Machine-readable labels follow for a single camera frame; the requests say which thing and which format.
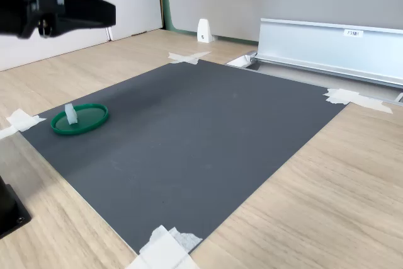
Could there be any small white plastic terminal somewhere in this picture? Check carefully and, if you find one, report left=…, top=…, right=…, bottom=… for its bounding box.
left=64, top=103, right=78, bottom=125

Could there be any round green lid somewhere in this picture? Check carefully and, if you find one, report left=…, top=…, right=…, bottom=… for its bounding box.
left=50, top=103, right=110, bottom=137

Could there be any green partition edge strip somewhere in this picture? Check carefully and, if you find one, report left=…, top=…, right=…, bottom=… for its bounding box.
left=157, top=0, right=259, bottom=43

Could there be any white masking tape piece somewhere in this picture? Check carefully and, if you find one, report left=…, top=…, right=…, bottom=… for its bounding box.
left=167, top=50, right=212, bottom=66
left=323, top=88, right=394, bottom=115
left=125, top=224, right=204, bottom=269
left=0, top=108, right=48, bottom=140

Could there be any dark grey mat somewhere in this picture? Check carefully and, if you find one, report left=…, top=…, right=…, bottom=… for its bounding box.
left=19, top=59, right=352, bottom=256

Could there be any small white bracket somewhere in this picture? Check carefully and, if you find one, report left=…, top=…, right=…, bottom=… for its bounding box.
left=196, top=18, right=215, bottom=44

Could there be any cable duct channel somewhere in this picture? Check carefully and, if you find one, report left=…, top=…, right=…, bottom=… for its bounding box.
left=225, top=50, right=403, bottom=103

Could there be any aluminium cable duct lid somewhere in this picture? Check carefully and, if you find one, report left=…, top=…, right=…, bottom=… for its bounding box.
left=255, top=18, right=403, bottom=89

